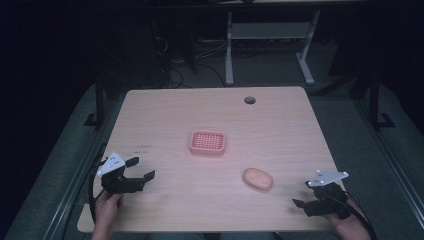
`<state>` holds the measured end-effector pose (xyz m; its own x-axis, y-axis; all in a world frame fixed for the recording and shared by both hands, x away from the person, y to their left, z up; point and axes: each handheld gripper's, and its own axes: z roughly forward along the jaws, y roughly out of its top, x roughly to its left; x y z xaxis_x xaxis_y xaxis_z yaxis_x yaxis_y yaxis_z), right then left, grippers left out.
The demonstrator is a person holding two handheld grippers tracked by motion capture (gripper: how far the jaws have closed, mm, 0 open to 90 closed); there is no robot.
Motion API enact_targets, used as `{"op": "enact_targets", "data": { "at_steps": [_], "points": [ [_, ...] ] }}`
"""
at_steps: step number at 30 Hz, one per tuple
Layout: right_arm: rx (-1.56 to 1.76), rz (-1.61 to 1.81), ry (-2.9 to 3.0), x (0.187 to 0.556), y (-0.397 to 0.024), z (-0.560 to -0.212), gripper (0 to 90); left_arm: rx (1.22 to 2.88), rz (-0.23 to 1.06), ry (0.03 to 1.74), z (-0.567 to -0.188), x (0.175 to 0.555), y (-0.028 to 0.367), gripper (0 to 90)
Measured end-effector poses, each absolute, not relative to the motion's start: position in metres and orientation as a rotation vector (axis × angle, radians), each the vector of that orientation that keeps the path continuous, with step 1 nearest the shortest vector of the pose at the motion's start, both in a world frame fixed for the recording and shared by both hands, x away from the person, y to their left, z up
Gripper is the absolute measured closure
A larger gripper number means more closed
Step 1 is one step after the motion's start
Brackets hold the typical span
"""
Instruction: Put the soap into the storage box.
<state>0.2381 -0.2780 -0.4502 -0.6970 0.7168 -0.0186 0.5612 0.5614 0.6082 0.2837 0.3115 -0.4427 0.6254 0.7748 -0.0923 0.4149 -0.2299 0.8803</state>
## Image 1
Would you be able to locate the person's right hand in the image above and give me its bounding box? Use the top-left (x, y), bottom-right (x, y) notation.
top-left (323, 198), bottom-right (370, 236)

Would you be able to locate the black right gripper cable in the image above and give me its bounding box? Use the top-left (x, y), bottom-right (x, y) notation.
top-left (328, 190), bottom-right (378, 240)

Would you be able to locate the black metal stand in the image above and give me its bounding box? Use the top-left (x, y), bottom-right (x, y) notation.
top-left (83, 68), bottom-right (116, 131)
top-left (349, 68), bottom-right (397, 131)

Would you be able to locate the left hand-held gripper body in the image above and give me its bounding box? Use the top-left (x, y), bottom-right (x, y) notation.
top-left (96, 151), bottom-right (146, 195)

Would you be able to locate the white metal desk frame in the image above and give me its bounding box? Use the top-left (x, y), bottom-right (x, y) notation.
top-left (224, 9), bottom-right (322, 87)

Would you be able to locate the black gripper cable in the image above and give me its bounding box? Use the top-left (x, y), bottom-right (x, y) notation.
top-left (87, 151), bottom-right (111, 225)
top-left (328, 190), bottom-right (378, 240)

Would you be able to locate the pink soap dish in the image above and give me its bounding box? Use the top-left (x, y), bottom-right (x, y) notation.
top-left (189, 129), bottom-right (227, 157)

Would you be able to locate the tangle of floor cables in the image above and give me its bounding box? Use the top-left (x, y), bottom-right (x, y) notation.
top-left (151, 34), bottom-right (231, 89)

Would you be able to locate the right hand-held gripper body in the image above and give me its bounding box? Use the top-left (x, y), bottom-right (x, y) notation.
top-left (304, 170), bottom-right (352, 221)

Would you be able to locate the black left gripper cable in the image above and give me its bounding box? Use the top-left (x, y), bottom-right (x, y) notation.
top-left (87, 151), bottom-right (111, 225)

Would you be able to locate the grey metal floor rail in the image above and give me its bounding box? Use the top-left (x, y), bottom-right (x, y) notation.
top-left (41, 99), bottom-right (126, 240)
top-left (353, 98), bottom-right (424, 221)

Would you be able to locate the person's left hand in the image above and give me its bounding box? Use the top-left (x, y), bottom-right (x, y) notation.
top-left (94, 190), bottom-right (125, 232)

